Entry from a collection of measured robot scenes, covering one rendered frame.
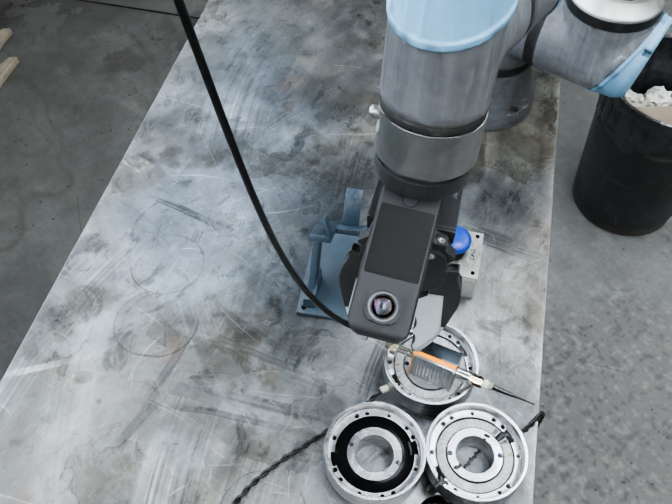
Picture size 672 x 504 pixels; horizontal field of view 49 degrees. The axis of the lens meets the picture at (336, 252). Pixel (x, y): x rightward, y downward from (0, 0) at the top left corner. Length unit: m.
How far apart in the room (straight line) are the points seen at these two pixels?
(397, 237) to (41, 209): 1.72
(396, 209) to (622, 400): 1.37
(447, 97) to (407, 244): 0.11
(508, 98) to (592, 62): 0.16
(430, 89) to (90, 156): 1.86
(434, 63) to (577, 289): 1.56
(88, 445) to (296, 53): 0.69
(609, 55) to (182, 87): 0.62
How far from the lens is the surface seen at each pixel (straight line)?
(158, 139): 1.10
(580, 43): 0.98
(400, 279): 0.52
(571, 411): 1.80
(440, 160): 0.50
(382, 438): 0.80
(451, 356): 0.80
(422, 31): 0.45
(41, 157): 2.31
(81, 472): 0.85
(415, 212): 0.53
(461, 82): 0.47
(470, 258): 0.90
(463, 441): 0.81
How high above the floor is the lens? 1.56
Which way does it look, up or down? 54 degrees down
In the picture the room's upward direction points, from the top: 1 degrees clockwise
